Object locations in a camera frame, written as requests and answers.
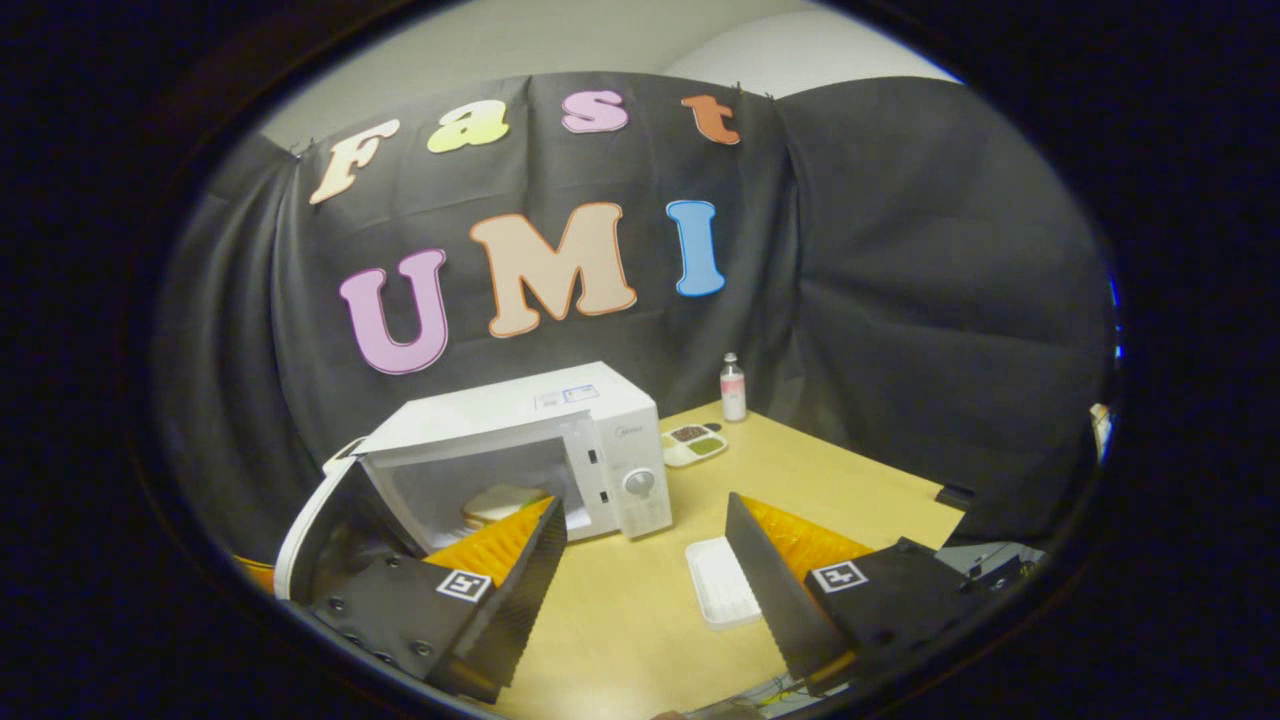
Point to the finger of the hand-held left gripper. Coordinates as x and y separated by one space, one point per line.
258 575

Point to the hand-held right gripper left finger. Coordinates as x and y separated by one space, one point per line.
520 600

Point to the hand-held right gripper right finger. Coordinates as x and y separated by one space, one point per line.
775 590

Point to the lettuce bread sandwich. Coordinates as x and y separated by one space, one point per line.
500 505

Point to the white microwave oven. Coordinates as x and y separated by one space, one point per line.
500 410

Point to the white rectangular tray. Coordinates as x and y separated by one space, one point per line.
720 585

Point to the white divided seasoning dish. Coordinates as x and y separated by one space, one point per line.
693 445

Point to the small clear bottle pink label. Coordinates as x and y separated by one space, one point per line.
733 395

